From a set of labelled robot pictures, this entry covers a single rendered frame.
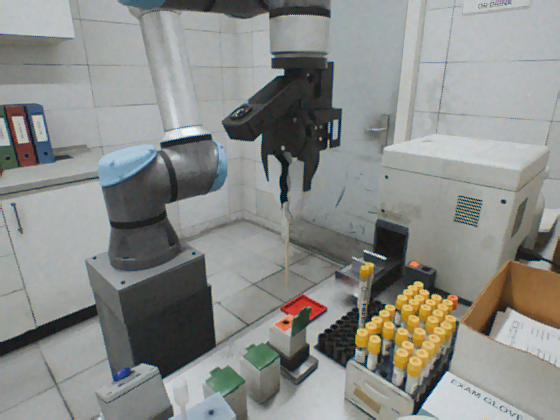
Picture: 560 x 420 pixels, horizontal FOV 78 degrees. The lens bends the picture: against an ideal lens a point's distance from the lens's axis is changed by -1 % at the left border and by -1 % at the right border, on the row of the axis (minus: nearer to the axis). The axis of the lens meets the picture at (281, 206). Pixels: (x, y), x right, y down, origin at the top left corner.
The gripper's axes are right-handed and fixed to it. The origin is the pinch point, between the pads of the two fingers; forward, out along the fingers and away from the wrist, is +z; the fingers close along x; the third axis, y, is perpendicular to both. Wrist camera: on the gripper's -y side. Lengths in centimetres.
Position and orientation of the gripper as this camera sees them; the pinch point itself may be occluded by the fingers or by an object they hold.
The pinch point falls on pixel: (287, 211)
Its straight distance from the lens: 49.9
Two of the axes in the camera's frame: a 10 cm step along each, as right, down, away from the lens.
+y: 6.8, -2.5, 6.9
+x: -7.3, -2.4, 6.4
